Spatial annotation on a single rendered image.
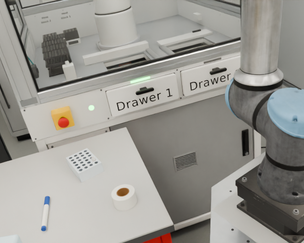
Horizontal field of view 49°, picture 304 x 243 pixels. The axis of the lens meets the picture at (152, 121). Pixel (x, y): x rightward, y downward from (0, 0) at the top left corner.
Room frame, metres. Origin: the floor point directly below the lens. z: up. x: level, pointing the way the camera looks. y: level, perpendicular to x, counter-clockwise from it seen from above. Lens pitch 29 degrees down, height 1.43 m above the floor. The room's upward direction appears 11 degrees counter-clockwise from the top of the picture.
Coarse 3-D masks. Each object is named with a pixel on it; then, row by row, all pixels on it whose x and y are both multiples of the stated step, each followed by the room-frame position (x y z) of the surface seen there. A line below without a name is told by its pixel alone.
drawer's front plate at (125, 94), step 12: (132, 84) 1.24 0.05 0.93; (144, 84) 1.24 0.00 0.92; (156, 84) 1.25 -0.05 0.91; (168, 84) 1.26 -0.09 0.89; (108, 96) 1.21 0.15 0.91; (120, 96) 1.22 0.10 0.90; (132, 96) 1.23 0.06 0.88; (144, 96) 1.24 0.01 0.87; (156, 96) 1.25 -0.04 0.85; (120, 108) 1.22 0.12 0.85; (132, 108) 1.23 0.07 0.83
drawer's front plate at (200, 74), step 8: (208, 64) 1.31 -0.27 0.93; (216, 64) 1.30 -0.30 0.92; (224, 64) 1.31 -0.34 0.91; (232, 64) 1.32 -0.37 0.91; (184, 72) 1.27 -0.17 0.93; (192, 72) 1.28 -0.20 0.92; (200, 72) 1.29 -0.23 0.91; (208, 72) 1.29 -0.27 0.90; (224, 72) 1.31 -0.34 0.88; (232, 72) 1.32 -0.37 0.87; (184, 80) 1.27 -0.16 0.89; (192, 80) 1.28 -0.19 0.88; (200, 80) 1.29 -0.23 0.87; (208, 80) 1.29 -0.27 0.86; (216, 80) 1.30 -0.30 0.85; (224, 80) 1.31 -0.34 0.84; (184, 88) 1.27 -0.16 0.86; (192, 88) 1.28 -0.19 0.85; (200, 88) 1.29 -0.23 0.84; (208, 88) 1.29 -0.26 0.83
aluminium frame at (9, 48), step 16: (0, 0) 1.18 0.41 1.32; (0, 16) 1.17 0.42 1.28; (0, 32) 1.17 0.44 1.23; (16, 32) 1.19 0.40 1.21; (0, 48) 1.16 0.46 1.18; (16, 48) 1.17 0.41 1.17; (208, 48) 1.32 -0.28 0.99; (224, 48) 1.33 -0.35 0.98; (16, 64) 1.17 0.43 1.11; (144, 64) 1.27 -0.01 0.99; (160, 64) 1.27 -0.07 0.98; (176, 64) 1.28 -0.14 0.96; (16, 80) 1.17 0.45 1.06; (32, 80) 1.18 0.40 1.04; (80, 80) 1.22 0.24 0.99; (96, 80) 1.22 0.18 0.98; (112, 80) 1.24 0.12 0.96; (128, 80) 1.24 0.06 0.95; (16, 96) 1.16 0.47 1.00; (32, 96) 1.18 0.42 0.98; (48, 96) 1.19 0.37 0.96; (64, 96) 1.19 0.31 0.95
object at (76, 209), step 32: (32, 160) 1.09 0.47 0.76; (64, 160) 1.05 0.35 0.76; (128, 160) 0.97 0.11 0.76; (0, 192) 0.92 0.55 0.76; (32, 192) 0.89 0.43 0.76; (64, 192) 0.86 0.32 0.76; (96, 192) 0.83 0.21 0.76; (0, 224) 0.77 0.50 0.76; (32, 224) 0.74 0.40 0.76; (64, 224) 0.72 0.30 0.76; (96, 224) 0.70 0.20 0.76; (128, 224) 0.67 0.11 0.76; (160, 224) 0.65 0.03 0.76
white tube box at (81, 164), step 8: (80, 152) 1.02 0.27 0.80; (88, 152) 1.01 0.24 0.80; (72, 160) 0.99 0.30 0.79; (80, 160) 0.98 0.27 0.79; (88, 160) 0.96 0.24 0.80; (96, 160) 0.95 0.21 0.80; (72, 168) 0.95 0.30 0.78; (80, 168) 0.92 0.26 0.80; (88, 168) 0.91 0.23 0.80; (96, 168) 0.92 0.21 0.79; (80, 176) 0.90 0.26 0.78; (88, 176) 0.91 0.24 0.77
